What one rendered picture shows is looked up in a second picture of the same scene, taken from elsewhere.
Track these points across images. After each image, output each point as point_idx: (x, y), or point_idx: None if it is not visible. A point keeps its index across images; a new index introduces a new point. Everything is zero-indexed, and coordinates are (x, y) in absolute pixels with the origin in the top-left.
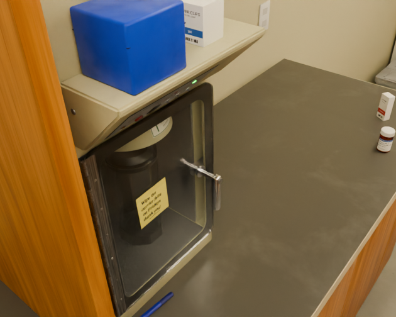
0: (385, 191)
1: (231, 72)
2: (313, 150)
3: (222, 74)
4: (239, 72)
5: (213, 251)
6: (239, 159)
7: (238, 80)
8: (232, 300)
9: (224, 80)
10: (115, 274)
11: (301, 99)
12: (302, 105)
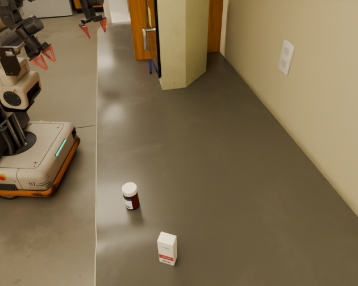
0: (103, 164)
1: (346, 164)
2: (180, 163)
3: (336, 150)
4: (356, 184)
5: (155, 88)
6: (210, 125)
7: (350, 192)
8: (129, 83)
9: (335, 160)
10: None
11: (269, 219)
12: (254, 209)
